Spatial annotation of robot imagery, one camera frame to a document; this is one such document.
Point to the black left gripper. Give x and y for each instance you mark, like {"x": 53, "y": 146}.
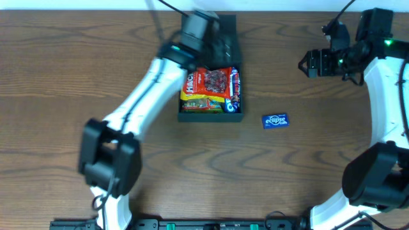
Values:
{"x": 222, "y": 46}

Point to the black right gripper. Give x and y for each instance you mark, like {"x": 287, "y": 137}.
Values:
{"x": 314, "y": 62}

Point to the dark green box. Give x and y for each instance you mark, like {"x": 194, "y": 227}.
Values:
{"x": 227, "y": 25}

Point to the red Hacks candy bag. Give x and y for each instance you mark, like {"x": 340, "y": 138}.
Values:
{"x": 209, "y": 83}

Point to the dark blue Cadbury chocolate bar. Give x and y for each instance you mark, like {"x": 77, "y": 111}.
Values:
{"x": 235, "y": 89}

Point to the blue Oreo cookie pack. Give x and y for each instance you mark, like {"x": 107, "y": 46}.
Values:
{"x": 231, "y": 106}

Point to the green Haribo gummy bag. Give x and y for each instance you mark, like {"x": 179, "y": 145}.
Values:
{"x": 202, "y": 105}

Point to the yellow Hacks candy bag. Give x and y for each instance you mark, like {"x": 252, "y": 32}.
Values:
{"x": 216, "y": 97}

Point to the blue Eclipse mint box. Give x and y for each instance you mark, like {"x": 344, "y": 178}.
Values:
{"x": 275, "y": 121}

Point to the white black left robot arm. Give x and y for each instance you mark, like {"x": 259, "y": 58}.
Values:
{"x": 110, "y": 155}

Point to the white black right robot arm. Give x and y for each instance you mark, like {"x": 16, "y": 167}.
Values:
{"x": 377, "y": 180}

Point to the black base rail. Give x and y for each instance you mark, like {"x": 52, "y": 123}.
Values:
{"x": 273, "y": 223}

